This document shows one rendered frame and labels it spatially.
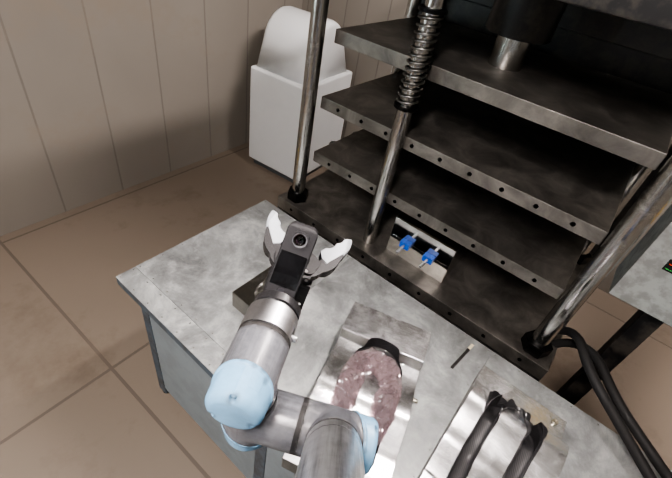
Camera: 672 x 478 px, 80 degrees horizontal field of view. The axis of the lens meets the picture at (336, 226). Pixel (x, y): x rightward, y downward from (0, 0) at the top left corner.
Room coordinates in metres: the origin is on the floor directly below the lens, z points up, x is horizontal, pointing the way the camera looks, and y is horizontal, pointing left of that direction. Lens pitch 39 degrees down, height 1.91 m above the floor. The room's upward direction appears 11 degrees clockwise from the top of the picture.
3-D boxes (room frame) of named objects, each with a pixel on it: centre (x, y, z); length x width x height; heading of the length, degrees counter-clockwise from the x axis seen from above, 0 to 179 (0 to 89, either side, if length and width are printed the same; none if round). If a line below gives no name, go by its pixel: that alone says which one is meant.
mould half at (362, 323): (0.60, -0.17, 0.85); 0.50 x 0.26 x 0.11; 166
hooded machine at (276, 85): (3.18, 0.49, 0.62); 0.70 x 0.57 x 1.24; 149
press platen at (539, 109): (1.60, -0.51, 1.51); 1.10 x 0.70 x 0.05; 58
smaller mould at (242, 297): (0.89, 0.17, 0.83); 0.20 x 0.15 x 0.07; 148
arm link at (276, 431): (0.27, 0.05, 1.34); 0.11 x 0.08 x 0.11; 85
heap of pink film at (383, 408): (0.60, -0.18, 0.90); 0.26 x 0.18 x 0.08; 166
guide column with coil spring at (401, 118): (1.35, -0.15, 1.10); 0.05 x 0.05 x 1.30
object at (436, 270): (1.46, -0.48, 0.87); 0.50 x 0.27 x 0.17; 148
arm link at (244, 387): (0.27, 0.07, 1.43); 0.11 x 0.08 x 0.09; 175
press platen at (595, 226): (1.59, -0.50, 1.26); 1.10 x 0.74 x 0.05; 58
